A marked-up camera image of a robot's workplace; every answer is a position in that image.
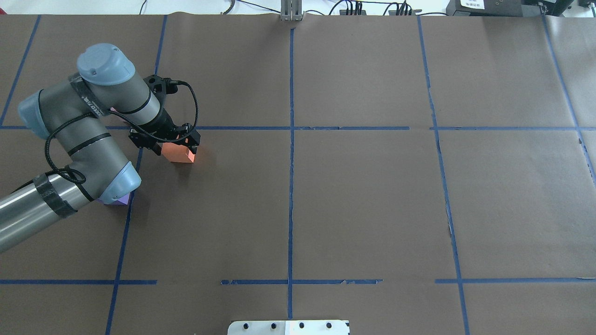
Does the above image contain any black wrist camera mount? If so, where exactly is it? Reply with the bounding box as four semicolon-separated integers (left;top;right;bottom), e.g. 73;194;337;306
143;74;178;103

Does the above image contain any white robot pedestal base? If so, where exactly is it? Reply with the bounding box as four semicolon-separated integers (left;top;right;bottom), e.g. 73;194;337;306
227;320;351;335

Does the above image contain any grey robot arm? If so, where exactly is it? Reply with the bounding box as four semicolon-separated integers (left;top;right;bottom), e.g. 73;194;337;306
0;43;200;252

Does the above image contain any dark purple foam cube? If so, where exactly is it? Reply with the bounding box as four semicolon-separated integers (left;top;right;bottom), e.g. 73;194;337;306
96;193;130;206

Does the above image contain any grey aluminium frame post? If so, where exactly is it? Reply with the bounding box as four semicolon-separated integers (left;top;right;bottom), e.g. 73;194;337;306
279;0;304;22

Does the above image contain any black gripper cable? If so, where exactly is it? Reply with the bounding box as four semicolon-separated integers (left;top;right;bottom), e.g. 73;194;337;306
44;81;199;185

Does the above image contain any black device box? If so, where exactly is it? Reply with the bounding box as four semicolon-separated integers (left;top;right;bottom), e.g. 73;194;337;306
445;0;573;17

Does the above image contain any orange foam cube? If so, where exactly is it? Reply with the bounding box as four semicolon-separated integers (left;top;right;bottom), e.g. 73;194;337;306
161;143;195;164

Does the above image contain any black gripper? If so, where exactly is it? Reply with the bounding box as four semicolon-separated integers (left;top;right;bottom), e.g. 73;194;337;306
129;109;200;155

